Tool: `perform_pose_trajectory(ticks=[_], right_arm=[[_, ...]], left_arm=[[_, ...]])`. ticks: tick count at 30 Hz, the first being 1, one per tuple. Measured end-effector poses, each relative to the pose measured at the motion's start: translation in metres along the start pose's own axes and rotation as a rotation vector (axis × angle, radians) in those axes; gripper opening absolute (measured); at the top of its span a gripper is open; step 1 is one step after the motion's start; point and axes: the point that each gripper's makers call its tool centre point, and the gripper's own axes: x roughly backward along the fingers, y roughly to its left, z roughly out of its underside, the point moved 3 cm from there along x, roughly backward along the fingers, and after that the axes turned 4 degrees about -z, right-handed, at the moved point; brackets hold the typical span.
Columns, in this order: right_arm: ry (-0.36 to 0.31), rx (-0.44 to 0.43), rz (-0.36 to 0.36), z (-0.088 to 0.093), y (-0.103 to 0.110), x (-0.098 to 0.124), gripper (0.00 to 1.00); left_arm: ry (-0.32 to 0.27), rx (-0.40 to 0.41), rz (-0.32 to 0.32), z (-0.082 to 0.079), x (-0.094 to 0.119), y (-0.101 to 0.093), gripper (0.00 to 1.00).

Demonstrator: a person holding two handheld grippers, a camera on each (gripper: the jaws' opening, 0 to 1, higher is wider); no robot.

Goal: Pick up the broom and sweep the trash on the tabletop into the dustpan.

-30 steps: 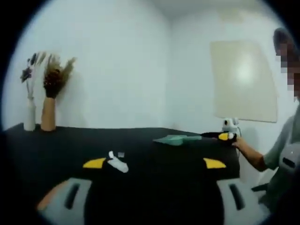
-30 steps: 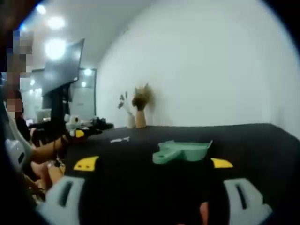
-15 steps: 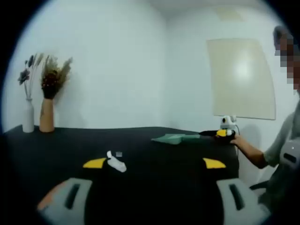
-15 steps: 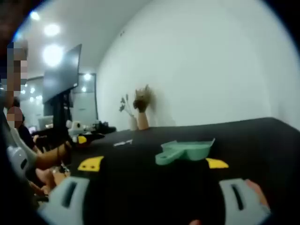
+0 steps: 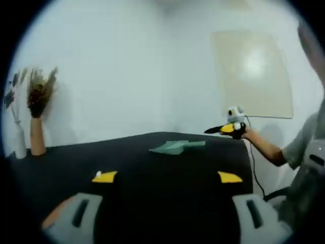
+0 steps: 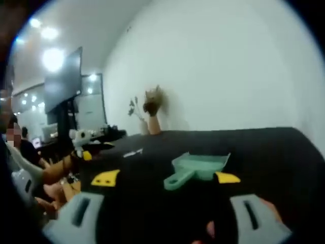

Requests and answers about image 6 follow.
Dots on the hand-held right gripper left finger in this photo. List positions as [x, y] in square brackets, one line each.
[76, 216]

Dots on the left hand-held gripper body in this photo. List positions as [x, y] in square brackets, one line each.
[80, 137]

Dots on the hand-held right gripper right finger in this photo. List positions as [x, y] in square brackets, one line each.
[261, 223]

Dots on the white paper trash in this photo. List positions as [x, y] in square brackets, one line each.
[132, 154]

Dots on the green dustpan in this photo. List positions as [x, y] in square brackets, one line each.
[200, 165]

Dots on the black tabletop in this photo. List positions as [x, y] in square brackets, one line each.
[266, 157]

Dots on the person's right hand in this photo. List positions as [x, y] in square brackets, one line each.
[210, 230]

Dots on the black television stand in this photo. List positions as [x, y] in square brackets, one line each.
[64, 122]

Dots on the dark sideboard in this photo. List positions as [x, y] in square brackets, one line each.
[111, 136]

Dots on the glass partition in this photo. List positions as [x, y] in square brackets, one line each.
[94, 101]

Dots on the black television screen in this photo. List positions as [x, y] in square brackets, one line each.
[63, 81]

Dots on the person's white sleeve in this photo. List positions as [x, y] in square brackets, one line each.
[24, 160]

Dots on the white vase with dark twigs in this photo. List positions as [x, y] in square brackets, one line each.
[142, 124]

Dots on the vase with dried flowers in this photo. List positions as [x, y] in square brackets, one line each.
[153, 104]

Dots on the round ceiling light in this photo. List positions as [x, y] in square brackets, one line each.
[35, 23]
[49, 33]
[53, 58]

